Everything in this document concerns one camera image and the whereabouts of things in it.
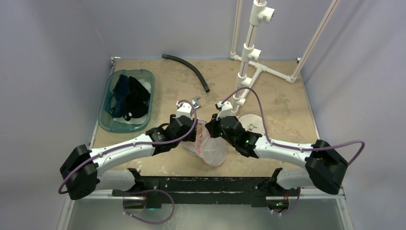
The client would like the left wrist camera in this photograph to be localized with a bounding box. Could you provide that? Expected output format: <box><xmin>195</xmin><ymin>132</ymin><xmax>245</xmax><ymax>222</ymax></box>
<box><xmin>175</xmin><ymin>100</ymin><xmax>195</xmax><ymax>118</ymax></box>

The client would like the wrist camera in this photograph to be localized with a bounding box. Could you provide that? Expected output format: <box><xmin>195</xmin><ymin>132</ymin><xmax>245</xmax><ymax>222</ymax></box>
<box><xmin>175</xmin><ymin>100</ymin><xmax>195</xmax><ymax>118</ymax></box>
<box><xmin>215</xmin><ymin>101</ymin><xmax>233</xmax><ymax>120</ymax></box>

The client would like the black bra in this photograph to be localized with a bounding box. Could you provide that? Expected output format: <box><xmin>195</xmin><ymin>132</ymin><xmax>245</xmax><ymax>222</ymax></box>
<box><xmin>123</xmin><ymin>76</ymin><xmax>151</xmax><ymax>121</ymax></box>

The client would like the teal plastic bin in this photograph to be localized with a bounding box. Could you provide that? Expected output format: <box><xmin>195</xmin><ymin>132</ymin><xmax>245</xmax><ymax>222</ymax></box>
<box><xmin>98</xmin><ymin>69</ymin><xmax>155</xmax><ymax>133</ymax></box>

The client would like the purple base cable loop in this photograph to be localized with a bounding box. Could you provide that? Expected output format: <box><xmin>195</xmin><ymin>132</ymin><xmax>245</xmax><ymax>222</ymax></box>
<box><xmin>122</xmin><ymin>189</ymin><xmax>176</xmax><ymax>225</ymax></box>

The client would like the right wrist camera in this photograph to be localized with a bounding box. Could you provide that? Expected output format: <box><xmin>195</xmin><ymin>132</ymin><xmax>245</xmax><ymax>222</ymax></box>
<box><xmin>215</xmin><ymin>101</ymin><xmax>233</xmax><ymax>120</ymax></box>

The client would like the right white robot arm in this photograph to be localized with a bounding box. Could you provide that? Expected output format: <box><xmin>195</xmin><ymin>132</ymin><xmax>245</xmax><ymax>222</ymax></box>
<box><xmin>205</xmin><ymin>114</ymin><xmax>349</xmax><ymax>195</ymax></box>

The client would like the light pink bra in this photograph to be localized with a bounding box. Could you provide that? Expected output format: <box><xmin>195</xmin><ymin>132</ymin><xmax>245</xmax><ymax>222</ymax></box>
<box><xmin>196</xmin><ymin>120</ymin><xmax>209</xmax><ymax>143</ymax></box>

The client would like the white PVC pipe rack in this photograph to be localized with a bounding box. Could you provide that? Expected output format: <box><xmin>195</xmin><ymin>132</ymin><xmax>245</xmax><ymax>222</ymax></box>
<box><xmin>229</xmin><ymin>0</ymin><xmax>340</xmax><ymax>115</ymax></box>

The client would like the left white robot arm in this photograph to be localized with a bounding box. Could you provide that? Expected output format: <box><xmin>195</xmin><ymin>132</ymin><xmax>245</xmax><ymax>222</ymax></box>
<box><xmin>58</xmin><ymin>115</ymin><xmax>198</xmax><ymax>200</ymax></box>

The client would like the white cloth garment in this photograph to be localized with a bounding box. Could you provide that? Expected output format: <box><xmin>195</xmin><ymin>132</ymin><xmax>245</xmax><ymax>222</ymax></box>
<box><xmin>113</xmin><ymin>79</ymin><xmax>151</xmax><ymax>125</ymax></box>

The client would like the black rubber hose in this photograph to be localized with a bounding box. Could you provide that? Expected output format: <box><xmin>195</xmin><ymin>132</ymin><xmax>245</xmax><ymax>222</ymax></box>
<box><xmin>161</xmin><ymin>54</ymin><xmax>210</xmax><ymax>93</ymax></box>

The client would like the red handled adjustable wrench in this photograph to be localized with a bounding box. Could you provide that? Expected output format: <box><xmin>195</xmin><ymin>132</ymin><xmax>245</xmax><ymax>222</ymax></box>
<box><xmin>192</xmin><ymin>96</ymin><xmax>202</xmax><ymax>109</ymax></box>

